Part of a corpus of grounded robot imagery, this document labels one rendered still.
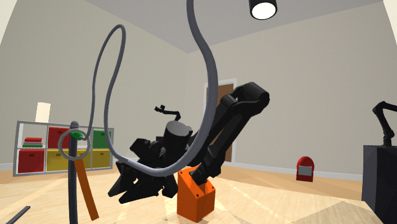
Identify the white loop with orange handle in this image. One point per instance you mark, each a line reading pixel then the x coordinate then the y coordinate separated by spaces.
pixel 82 177

